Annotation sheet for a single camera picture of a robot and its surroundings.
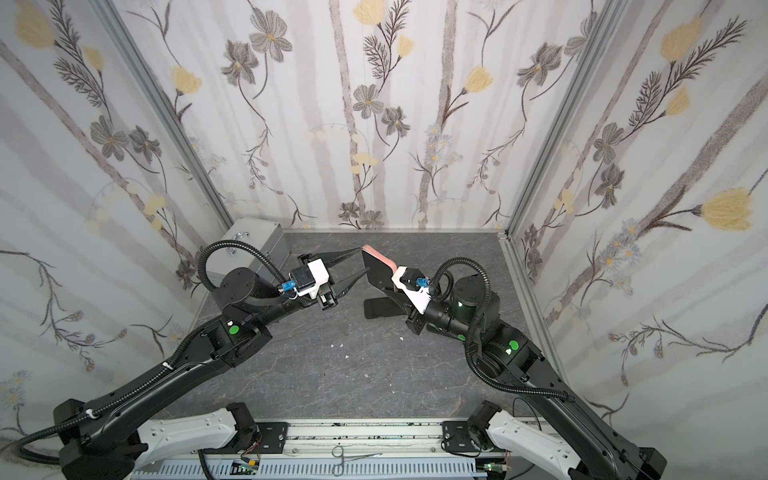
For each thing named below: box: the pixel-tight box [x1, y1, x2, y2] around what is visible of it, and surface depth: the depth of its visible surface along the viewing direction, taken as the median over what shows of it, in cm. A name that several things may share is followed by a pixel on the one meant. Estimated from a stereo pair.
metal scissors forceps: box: [332, 445, 383, 477], surface depth 73 cm
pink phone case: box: [362, 245, 397, 273], surface depth 51 cm
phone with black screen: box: [362, 249, 395, 289], surface depth 51 cm
